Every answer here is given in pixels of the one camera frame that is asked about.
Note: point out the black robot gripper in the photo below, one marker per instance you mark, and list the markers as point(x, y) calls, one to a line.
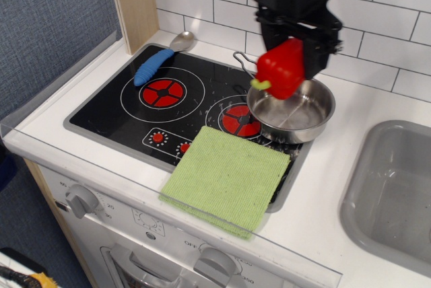
point(307, 20)

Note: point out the red toy bell pepper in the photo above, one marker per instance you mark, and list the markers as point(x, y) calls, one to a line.
point(280, 71)

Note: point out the stainless steel pot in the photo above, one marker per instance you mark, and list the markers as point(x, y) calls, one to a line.
point(299, 119)

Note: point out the green woven cloth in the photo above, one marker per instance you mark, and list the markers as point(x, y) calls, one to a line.
point(226, 181)

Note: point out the black toy stovetop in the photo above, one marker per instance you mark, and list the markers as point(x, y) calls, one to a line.
point(157, 122)

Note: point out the grey toy sink basin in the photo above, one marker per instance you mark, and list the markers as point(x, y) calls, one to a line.
point(386, 208)

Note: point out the grey right oven knob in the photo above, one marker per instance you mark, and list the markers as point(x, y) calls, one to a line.
point(215, 266)

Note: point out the grey oven knob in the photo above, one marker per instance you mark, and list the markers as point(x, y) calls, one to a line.
point(215, 266)
point(81, 200)

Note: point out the white toy oven front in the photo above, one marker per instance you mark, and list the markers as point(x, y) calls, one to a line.
point(125, 247)

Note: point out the grey left oven knob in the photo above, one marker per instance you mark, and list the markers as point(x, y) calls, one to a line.
point(81, 200)

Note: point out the yellow object at corner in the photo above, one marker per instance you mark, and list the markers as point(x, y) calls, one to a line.
point(44, 280)

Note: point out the blue handled metal spoon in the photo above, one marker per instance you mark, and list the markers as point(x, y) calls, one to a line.
point(148, 69)

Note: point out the wooden side post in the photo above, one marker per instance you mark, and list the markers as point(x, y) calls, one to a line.
point(138, 21)

